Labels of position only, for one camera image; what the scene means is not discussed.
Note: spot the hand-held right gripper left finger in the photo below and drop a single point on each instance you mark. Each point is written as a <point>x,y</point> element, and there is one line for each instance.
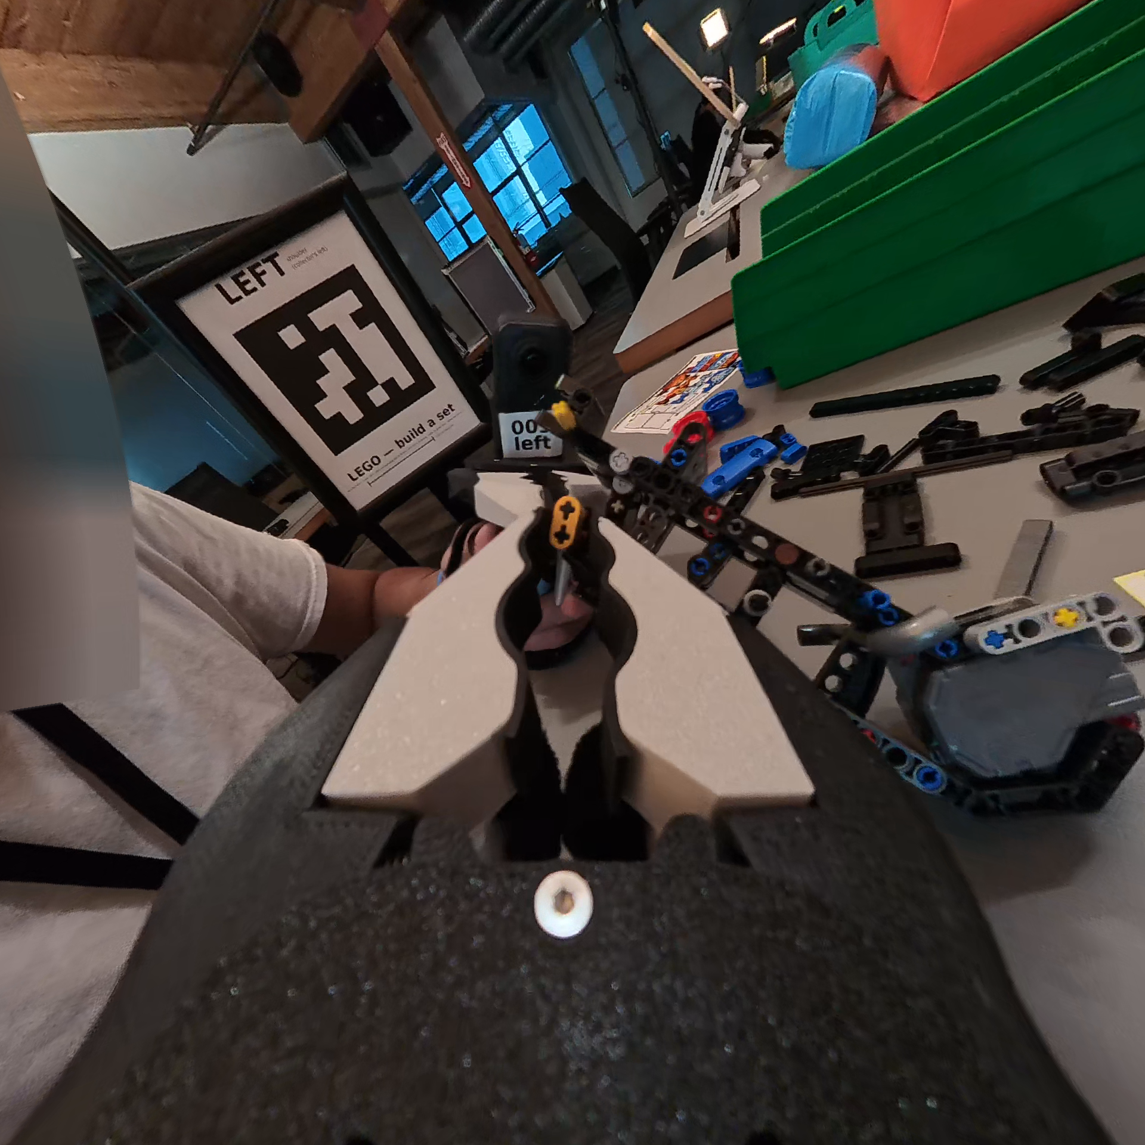
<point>420,698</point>

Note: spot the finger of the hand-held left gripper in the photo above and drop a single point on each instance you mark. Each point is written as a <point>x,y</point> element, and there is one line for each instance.
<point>505,502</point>
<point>596,496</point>

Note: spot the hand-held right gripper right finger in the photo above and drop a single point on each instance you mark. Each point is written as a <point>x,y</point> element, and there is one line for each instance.
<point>707,707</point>

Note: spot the yellow lego connector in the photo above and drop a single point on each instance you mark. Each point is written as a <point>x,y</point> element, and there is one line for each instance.
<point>567,522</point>

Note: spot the grey lego axle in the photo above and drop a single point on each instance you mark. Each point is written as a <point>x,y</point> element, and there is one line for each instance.
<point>562,577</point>

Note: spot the black and grey lego model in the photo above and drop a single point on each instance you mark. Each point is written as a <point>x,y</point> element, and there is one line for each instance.
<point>1011,707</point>

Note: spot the person's left forearm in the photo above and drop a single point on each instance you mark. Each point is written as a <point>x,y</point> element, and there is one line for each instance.
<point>374,608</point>

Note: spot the blue lego beam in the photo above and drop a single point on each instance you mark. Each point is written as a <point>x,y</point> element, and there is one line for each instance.
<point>738,461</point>

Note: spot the blue lego wheel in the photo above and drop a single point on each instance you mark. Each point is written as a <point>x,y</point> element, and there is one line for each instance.
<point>723,410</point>

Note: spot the small blue lego piece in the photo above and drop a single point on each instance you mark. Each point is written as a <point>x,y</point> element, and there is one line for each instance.
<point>756,375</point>
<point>793,449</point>

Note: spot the scattered black lego pieces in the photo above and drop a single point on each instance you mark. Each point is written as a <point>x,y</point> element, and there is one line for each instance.
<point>903,518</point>

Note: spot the flat grey lego beam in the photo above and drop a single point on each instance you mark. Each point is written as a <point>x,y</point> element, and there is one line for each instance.
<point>1024,559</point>

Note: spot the person's left hand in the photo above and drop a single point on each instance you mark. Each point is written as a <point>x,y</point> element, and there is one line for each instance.
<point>556,628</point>

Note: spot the printed paper sheet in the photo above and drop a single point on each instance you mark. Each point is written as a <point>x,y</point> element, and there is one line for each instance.
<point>679,394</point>

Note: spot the large grid window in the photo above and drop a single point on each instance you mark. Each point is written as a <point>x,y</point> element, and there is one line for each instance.
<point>486,179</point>

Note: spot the wooden support beam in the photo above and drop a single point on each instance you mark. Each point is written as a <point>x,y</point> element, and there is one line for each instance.
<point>464,170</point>

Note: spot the black tablet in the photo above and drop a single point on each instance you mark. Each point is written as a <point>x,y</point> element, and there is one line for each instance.
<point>707,247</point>

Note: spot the person's white shirt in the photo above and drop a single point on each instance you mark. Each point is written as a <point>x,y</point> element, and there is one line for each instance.
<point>178,608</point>

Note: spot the white device stand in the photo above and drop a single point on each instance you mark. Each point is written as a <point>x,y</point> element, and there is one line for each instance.
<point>725,170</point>

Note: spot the studio lamp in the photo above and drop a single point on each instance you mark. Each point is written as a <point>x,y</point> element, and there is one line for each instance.
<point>714,28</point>

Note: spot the blue plastic bag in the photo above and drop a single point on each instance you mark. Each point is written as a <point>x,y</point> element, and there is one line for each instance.
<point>831,113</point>

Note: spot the green plastic bin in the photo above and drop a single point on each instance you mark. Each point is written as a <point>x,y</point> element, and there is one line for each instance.
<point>940,287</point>
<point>947,98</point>
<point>965,148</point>

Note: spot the yellow sticky note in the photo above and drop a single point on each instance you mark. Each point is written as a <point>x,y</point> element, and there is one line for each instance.
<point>1130,590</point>

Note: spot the orange plastic bin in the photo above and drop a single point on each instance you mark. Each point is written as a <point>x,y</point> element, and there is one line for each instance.
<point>965,36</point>

